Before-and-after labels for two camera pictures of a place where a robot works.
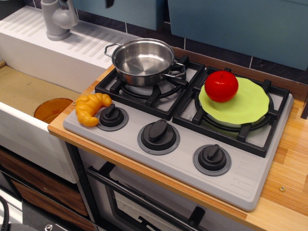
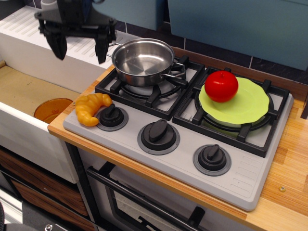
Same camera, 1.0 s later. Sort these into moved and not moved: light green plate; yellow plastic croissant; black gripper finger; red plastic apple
Moved: black gripper finger
Not moved: red plastic apple; light green plate; yellow plastic croissant
